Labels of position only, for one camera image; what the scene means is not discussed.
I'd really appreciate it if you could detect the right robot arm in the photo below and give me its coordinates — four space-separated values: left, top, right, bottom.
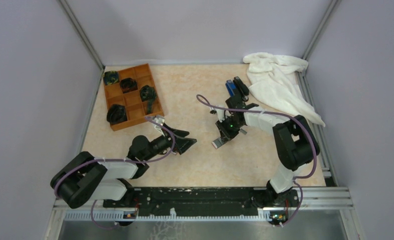
210 96 320 206

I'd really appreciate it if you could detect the dark rolled tie middle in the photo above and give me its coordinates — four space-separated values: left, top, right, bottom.
120 77 138 94

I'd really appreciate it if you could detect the dark rolled tie back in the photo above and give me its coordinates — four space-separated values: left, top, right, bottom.
140 85 157 102

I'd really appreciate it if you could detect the purple cable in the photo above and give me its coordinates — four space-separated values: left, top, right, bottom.
53 115 176 231
196 94 318 228

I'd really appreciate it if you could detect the dark rolled tie front right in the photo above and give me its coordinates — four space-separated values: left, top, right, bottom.
106 104 127 125

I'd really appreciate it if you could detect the staple box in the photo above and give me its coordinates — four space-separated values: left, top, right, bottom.
212 136 230 149

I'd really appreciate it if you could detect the black stapler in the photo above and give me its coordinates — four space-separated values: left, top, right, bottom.
233 76 249 102

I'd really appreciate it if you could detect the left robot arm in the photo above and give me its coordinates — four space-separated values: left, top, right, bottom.
50 125 197 209

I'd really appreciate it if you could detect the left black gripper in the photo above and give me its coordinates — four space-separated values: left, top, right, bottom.
143 122 197 162

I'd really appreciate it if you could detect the orange wooden divided tray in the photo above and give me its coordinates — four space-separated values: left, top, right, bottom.
103 63 165 131

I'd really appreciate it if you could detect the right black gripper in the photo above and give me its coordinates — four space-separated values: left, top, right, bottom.
216 115 244 144

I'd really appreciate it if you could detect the blue stapler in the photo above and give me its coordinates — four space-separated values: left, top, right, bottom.
225 79 237 97

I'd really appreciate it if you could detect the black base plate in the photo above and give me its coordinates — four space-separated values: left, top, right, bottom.
103 187 299 217

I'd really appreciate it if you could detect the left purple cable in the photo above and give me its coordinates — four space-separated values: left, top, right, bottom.
53 115 176 231

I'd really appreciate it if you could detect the aluminium frame rail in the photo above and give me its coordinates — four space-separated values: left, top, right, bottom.
45 187 366 240

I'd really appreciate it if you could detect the dark rolled tie front left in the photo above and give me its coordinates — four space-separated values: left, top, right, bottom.
103 70 120 86

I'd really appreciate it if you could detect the dark rolled tie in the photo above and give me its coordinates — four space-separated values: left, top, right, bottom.
120 77 138 94
103 70 120 86
106 104 127 125
140 85 157 102

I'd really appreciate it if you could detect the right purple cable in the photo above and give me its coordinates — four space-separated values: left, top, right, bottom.
196 94 318 228

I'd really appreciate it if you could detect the white towel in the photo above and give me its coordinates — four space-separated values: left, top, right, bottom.
243 52 326 127

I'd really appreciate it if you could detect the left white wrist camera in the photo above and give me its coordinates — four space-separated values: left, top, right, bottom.
152 115 165 131

